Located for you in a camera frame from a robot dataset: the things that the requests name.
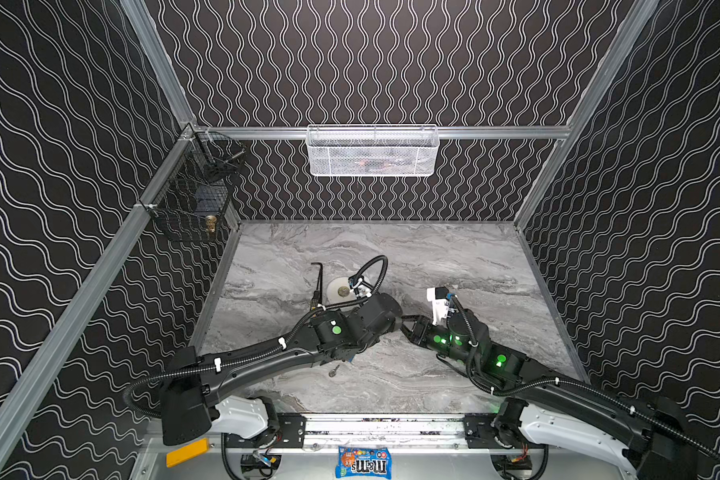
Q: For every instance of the brass object in black basket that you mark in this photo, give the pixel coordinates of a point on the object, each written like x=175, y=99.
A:
x=211, y=224

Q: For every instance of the black wire wall basket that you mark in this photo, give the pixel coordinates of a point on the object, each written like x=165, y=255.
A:
x=201, y=184

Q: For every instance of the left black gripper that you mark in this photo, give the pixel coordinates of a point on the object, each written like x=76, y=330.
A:
x=390, y=306

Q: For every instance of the black hex key tool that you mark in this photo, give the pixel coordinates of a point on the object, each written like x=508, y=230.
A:
x=317, y=295

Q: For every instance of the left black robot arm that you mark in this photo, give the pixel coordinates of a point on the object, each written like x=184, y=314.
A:
x=198, y=393

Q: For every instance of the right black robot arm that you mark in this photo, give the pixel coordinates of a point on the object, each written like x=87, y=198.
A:
x=540, y=406

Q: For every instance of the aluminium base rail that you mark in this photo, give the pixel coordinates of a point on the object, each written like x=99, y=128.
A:
x=420, y=433

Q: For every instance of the white mesh wall basket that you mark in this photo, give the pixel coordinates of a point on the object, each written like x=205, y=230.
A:
x=385, y=150

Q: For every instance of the white tape roll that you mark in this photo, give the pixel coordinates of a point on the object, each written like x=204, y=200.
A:
x=338, y=291

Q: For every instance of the yellow block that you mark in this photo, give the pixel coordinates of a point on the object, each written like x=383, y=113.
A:
x=187, y=452

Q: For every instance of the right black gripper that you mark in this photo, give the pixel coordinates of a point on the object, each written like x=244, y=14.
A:
x=417, y=327

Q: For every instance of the blue candy bag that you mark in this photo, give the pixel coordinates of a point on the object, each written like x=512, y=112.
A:
x=363, y=462

